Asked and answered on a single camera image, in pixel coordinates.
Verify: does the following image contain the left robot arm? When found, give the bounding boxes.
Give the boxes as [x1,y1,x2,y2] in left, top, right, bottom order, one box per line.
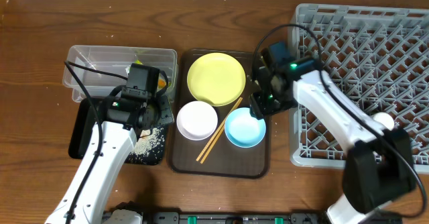
[46,61,174,223]

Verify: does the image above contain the blue bowl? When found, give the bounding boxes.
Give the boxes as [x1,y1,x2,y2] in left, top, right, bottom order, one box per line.
[224,107,267,148]

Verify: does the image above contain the white pink rice bowl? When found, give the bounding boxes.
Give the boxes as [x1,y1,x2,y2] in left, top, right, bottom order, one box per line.
[176,101,218,141]

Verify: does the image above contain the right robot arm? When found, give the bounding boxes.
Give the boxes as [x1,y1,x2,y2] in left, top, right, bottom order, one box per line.
[249,42,422,223]

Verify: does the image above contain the grey dishwasher rack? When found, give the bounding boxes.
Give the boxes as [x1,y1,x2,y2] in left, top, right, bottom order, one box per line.
[288,4,428,174]

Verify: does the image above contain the clear plastic bin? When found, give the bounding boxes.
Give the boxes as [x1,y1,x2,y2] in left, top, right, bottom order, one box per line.
[67,45,178,102]

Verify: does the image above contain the black tray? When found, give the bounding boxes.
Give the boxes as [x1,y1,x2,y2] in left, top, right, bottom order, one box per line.
[68,99,168,166]

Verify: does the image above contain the yellow plate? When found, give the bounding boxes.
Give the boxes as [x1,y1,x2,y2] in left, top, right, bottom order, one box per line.
[186,52,246,107]

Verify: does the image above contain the small white cup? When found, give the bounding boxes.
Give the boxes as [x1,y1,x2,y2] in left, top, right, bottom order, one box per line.
[371,112,395,130]

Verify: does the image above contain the pile of rice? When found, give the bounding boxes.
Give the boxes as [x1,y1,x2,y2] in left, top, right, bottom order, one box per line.
[131,127,165,157]

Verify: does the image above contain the green snack wrapper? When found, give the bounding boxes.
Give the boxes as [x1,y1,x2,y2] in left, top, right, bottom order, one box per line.
[134,60,170,90]

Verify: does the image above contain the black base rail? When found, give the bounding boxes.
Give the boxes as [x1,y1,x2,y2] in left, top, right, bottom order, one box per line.
[102,202,328,224]

